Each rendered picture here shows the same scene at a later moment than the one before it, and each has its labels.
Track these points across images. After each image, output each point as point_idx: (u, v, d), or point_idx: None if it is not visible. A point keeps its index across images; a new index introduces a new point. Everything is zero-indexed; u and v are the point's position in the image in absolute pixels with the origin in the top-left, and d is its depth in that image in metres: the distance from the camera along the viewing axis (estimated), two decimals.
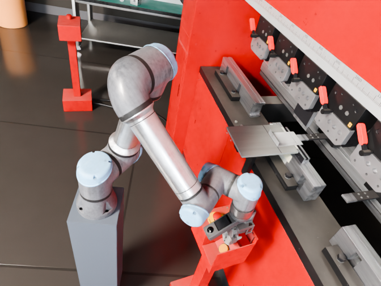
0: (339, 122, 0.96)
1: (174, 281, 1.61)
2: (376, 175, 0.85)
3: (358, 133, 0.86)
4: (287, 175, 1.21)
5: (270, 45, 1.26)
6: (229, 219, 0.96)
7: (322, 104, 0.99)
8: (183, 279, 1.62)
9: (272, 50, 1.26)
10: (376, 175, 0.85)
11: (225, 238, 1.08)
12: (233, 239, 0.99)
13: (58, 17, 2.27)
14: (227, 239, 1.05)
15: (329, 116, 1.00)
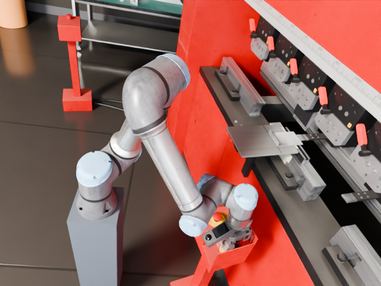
0: (339, 122, 0.96)
1: (174, 281, 1.61)
2: (376, 175, 0.85)
3: (358, 134, 0.86)
4: (287, 175, 1.21)
5: (270, 46, 1.26)
6: (227, 227, 1.00)
7: (322, 105, 0.99)
8: (183, 279, 1.62)
9: (272, 51, 1.26)
10: (375, 175, 0.85)
11: (223, 244, 1.12)
12: (230, 245, 1.03)
13: (58, 17, 2.27)
14: (224, 246, 1.09)
15: (329, 116, 1.00)
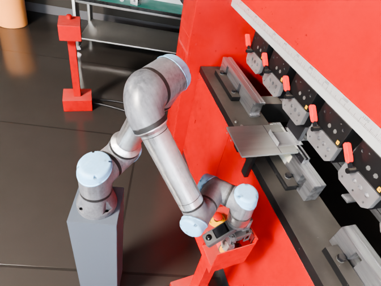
0: (328, 139, 1.01)
1: (174, 281, 1.61)
2: (362, 191, 0.90)
3: (344, 152, 0.91)
4: (287, 175, 1.21)
5: (264, 62, 1.31)
6: (227, 227, 1.00)
7: (312, 122, 1.04)
8: (183, 279, 1.62)
9: (266, 67, 1.31)
10: (361, 191, 0.90)
11: (223, 244, 1.12)
12: (231, 245, 1.03)
13: (58, 17, 2.27)
14: (225, 246, 1.09)
15: (319, 133, 1.05)
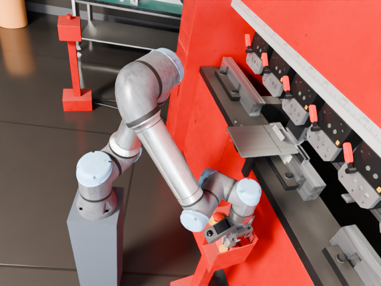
0: (328, 139, 1.02)
1: (174, 281, 1.61)
2: (361, 191, 0.90)
3: (344, 152, 0.91)
4: (287, 175, 1.21)
5: (264, 62, 1.31)
6: (228, 223, 0.98)
7: (312, 122, 1.04)
8: (183, 279, 1.62)
9: (266, 67, 1.31)
10: (360, 191, 0.90)
11: (224, 240, 1.10)
12: (232, 242, 1.01)
13: (58, 17, 2.27)
14: (225, 242, 1.07)
15: (319, 133, 1.05)
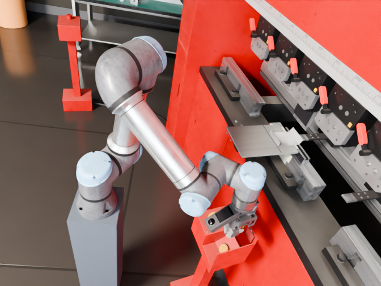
0: (339, 122, 0.96)
1: (174, 281, 1.61)
2: (376, 175, 0.85)
3: (358, 133, 0.86)
4: (287, 175, 1.21)
5: (270, 45, 1.26)
6: (231, 211, 0.92)
7: (322, 104, 0.99)
8: (183, 279, 1.62)
9: (272, 50, 1.26)
10: (376, 175, 0.85)
11: (227, 231, 1.04)
12: (235, 231, 0.96)
13: (58, 17, 2.27)
14: (228, 232, 1.01)
15: (329, 116, 1.00)
